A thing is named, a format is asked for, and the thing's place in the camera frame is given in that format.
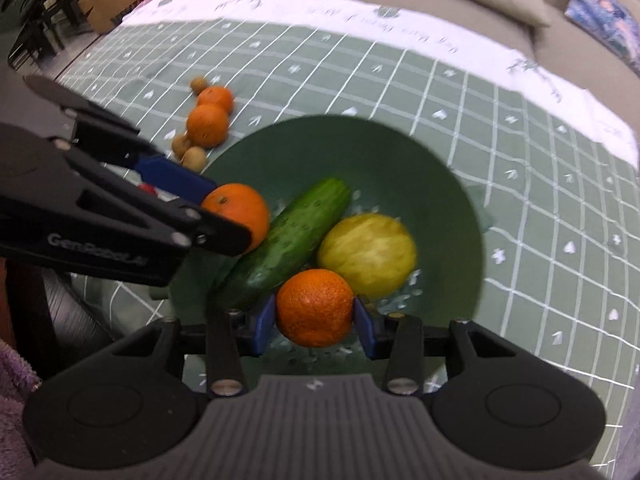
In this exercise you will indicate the brown paper bag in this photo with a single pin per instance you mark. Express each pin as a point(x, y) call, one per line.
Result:
point(107, 4)

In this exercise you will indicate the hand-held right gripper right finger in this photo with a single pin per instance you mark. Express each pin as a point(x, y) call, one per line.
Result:
point(365, 332)

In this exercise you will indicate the purple fluffy cloth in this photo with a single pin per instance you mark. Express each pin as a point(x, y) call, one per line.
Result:
point(15, 410)

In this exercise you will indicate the green grid tablecloth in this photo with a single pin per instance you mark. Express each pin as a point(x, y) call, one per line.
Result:
point(350, 75)

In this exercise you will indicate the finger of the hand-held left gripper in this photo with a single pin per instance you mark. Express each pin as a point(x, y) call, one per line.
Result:
point(220, 237)
point(170, 175)

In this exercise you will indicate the orange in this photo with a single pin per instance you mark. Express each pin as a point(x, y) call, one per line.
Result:
point(207, 126)
point(217, 97)
point(240, 210)
point(315, 307)

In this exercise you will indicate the yellow-green guava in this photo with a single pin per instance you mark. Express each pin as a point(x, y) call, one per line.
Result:
point(367, 255)

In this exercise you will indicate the dark wooden chair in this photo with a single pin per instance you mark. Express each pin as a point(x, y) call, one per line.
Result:
point(30, 10)

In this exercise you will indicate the green bowl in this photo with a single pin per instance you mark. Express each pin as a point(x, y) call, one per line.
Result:
point(390, 170)

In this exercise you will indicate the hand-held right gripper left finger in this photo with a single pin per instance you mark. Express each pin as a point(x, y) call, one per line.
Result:
point(265, 326)

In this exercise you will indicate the blue printed pillow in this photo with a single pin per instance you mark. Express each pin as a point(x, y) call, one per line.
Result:
point(600, 15)

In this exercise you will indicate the green cucumber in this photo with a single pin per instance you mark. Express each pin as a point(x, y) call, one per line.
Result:
point(295, 230)

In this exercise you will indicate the small brown longan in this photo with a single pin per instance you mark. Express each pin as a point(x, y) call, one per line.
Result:
point(199, 84)
point(179, 144)
point(194, 158)

